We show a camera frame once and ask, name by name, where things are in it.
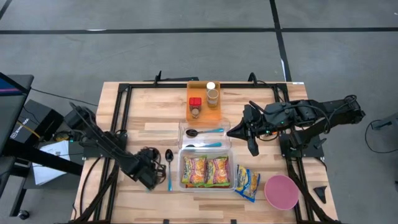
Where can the orange transparent tray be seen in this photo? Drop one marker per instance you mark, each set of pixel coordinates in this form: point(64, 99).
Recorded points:
point(192, 90)

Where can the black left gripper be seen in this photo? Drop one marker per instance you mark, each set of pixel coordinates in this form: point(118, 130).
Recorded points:
point(149, 168)

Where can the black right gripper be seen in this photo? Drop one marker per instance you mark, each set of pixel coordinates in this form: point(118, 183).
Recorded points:
point(253, 118)

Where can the pink bowl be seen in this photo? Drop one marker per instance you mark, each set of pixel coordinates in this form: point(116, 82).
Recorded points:
point(281, 192)

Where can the blue ramen packet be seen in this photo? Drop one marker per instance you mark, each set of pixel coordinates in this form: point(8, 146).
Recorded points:
point(247, 183)

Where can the orange ramen packet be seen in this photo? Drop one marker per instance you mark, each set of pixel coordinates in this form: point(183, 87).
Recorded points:
point(194, 185)

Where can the white paper sheets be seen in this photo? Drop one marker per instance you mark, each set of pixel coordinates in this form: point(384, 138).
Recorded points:
point(49, 174)

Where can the black computer box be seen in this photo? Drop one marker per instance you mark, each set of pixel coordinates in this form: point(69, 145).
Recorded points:
point(31, 121)

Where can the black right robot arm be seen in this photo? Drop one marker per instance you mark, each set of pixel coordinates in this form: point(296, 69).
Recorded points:
point(311, 115)

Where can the black monitor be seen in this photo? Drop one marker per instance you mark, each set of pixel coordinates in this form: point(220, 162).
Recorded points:
point(12, 109)

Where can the small clear plastic container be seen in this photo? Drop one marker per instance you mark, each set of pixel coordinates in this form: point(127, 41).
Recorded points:
point(227, 138)

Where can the small glass spice bottle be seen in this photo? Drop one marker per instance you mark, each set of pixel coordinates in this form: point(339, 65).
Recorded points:
point(195, 112)

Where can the seasoning jar white lid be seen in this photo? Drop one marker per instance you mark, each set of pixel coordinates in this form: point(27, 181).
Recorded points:
point(212, 98)

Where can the small red box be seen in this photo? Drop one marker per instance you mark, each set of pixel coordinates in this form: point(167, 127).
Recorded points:
point(195, 101)

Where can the black plastic wedge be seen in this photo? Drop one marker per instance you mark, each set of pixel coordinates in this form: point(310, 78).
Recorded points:
point(321, 193)

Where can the black floor stand beam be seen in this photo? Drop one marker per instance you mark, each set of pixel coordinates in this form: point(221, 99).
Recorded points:
point(46, 160)

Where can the large clear plastic bin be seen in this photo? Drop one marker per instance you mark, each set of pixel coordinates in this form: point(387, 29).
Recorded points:
point(178, 168)

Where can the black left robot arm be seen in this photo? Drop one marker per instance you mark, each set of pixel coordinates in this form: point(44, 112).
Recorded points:
point(102, 143)

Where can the black caster wheel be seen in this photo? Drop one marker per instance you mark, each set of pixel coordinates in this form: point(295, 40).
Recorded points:
point(23, 214)

